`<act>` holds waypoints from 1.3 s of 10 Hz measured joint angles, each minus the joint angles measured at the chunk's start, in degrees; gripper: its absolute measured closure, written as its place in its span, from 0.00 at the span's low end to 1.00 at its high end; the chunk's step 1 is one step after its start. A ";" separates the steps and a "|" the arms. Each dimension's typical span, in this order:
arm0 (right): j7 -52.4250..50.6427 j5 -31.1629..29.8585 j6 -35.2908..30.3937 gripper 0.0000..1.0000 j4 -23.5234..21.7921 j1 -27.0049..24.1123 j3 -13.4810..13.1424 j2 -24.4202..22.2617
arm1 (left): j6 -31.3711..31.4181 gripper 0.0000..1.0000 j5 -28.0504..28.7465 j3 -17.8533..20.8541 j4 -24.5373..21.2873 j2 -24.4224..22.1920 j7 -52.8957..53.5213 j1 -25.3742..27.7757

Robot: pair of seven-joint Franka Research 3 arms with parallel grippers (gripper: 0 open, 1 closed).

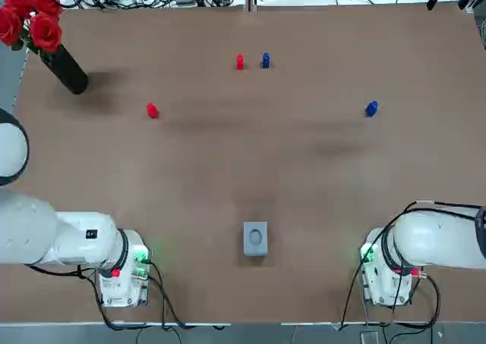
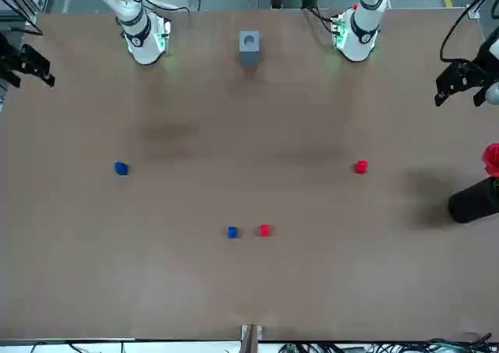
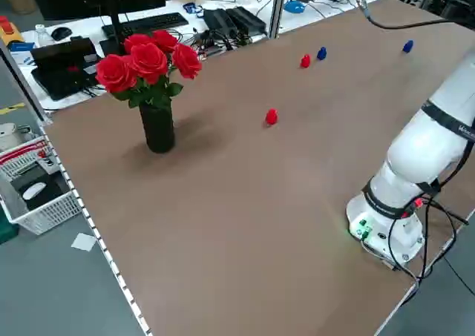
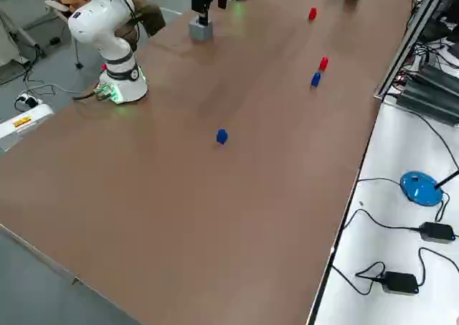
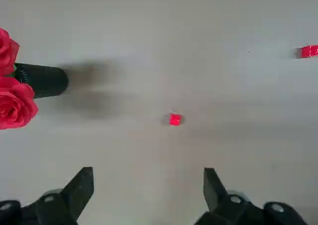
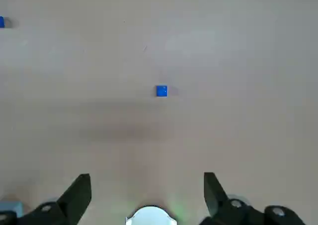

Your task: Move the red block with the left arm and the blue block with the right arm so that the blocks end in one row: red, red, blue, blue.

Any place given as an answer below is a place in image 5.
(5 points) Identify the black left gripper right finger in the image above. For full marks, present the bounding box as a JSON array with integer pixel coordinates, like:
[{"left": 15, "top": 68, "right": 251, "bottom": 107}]
[{"left": 193, "top": 167, "right": 309, "bottom": 225}]

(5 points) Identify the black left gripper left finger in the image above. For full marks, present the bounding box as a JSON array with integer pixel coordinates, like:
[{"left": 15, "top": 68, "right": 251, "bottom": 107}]
[{"left": 0, "top": 166, "right": 95, "bottom": 225}]

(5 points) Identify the small red block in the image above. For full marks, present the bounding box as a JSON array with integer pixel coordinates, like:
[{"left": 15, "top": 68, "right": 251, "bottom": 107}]
[
  {"left": 169, "top": 113, "right": 183, "bottom": 127},
  {"left": 298, "top": 45, "right": 318, "bottom": 59}
]

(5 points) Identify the red artificial rose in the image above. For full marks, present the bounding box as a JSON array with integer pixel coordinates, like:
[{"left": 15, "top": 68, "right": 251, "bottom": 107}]
[
  {"left": 0, "top": 28, "right": 20, "bottom": 77},
  {"left": 0, "top": 76, "right": 39, "bottom": 130}
]

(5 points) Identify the black vase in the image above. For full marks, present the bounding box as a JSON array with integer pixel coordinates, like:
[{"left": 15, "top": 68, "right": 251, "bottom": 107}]
[{"left": 14, "top": 63, "right": 69, "bottom": 99}]

